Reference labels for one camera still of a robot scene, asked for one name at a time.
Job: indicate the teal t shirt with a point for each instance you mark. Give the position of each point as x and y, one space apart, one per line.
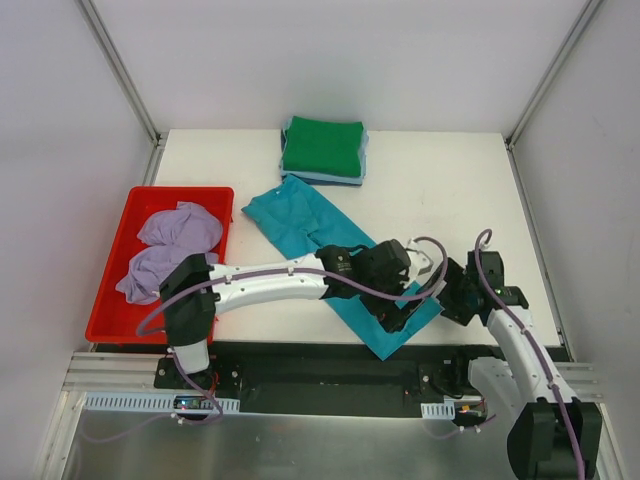
296 219

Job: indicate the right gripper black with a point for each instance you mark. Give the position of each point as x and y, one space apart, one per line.
454 293

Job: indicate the aluminium frame post left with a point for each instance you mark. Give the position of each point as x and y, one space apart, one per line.
107 46

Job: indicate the lavender t shirt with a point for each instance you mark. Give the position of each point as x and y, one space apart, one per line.
188 226
147 270

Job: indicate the white slotted cable duct right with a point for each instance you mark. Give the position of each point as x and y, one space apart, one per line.
438 411

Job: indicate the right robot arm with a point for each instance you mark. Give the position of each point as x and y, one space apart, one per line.
553 434

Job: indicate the light blue folded t shirt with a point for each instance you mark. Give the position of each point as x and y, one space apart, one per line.
364 150

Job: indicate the aluminium frame post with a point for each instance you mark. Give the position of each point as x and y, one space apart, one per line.
107 46
586 16

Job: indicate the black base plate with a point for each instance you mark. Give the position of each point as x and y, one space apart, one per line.
338 379

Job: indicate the red plastic bin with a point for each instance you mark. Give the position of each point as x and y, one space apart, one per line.
113 320

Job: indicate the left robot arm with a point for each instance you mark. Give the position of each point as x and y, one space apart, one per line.
197 291

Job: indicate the aluminium frame post right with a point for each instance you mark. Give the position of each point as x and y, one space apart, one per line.
586 16

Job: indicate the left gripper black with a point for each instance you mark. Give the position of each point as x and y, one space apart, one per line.
388 310

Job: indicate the green folded t shirt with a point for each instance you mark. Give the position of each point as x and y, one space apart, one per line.
322 145

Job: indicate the white slotted cable duct left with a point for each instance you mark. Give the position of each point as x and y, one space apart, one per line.
149 403

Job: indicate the white slotted cable duct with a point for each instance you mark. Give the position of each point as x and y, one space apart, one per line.
149 403
438 411

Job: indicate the aluminium front rail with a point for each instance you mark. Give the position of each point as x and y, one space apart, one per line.
111 372

